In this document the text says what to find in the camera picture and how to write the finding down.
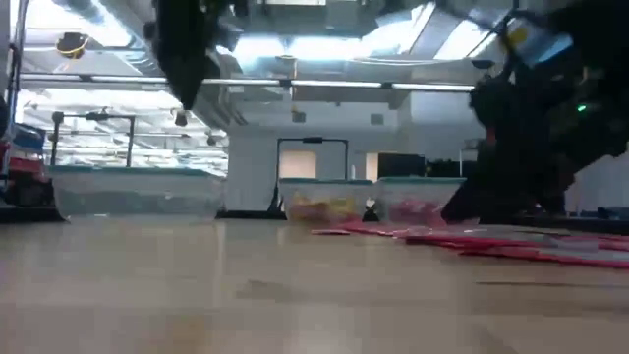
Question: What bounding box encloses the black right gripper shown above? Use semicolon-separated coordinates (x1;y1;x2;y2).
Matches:
440;66;574;225

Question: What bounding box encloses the large clear plastic container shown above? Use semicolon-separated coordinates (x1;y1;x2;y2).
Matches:
48;165;225;220
375;176;468;227

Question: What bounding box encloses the cluttered storage shelf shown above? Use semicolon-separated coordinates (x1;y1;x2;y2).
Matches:
0;122;55;207

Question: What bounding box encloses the ceiling cylinder fixture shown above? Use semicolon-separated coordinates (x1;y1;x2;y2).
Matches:
274;54;299;80

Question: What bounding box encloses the black background stand frame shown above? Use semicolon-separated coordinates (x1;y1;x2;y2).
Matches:
50;110;138;168

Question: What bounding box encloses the long tube light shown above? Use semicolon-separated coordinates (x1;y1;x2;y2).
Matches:
19;73;476;93

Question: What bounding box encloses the black rectangular doorway frame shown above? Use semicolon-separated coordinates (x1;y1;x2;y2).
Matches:
267;137;351;218

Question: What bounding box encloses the ceiling light panel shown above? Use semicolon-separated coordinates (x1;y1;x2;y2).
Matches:
230;19;487;63

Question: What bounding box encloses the black round device yellow cord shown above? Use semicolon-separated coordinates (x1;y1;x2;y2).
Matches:
54;30;90;61

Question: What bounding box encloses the long red candy packet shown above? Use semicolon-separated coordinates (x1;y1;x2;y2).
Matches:
554;230;629;253
343;221;473;238
402;234;561;250

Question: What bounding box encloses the long red white candy strip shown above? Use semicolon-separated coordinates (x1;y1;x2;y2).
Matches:
459;245;629;270

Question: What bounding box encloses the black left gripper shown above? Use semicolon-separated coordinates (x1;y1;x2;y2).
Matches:
144;0;237;112

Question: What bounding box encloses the small clear plastic container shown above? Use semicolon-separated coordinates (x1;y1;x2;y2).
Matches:
278;177;375;223

